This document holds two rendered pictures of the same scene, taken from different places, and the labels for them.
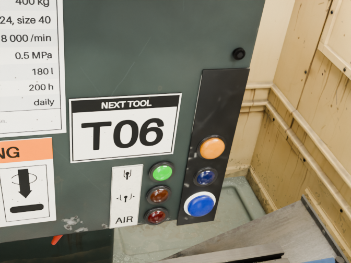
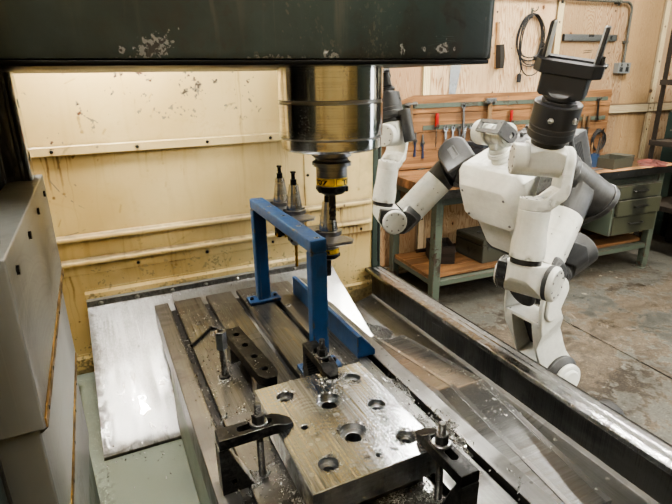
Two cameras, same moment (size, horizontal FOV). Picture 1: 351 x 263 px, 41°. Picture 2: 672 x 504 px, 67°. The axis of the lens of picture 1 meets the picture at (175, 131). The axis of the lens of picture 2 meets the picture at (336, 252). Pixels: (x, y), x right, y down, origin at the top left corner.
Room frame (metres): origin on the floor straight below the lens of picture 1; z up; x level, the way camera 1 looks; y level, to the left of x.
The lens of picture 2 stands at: (0.52, 1.12, 1.56)
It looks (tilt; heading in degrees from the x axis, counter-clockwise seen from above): 19 degrees down; 265
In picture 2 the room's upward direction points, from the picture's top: 1 degrees counter-clockwise
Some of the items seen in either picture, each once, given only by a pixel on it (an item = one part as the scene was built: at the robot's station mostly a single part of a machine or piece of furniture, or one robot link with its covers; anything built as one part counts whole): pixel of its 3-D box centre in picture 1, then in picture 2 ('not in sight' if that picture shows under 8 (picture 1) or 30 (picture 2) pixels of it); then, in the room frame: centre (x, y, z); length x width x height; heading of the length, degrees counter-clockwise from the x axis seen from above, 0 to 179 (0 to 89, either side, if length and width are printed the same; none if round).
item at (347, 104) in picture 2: not in sight; (330, 108); (0.46, 0.31, 1.51); 0.16 x 0.16 x 0.12
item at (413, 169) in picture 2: not in sight; (532, 189); (-1.32, -2.61, 0.71); 2.21 x 0.95 x 1.43; 17
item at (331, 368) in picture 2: not in sight; (321, 369); (0.48, 0.19, 0.97); 0.13 x 0.03 x 0.15; 111
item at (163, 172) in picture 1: (162, 172); not in sight; (0.35, 0.01, 1.66); 0.02 x 0.01 x 0.02; 111
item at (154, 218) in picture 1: (156, 216); not in sight; (0.35, 0.01, 1.60); 0.02 x 0.01 x 0.02; 111
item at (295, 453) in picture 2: not in sight; (340, 427); (0.46, 0.36, 0.97); 0.29 x 0.23 x 0.05; 111
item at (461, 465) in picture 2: not in sight; (442, 464); (0.30, 0.48, 0.97); 0.13 x 0.03 x 0.15; 111
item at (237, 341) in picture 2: not in sight; (250, 362); (0.64, 0.07, 0.93); 0.26 x 0.05 x 0.06; 116
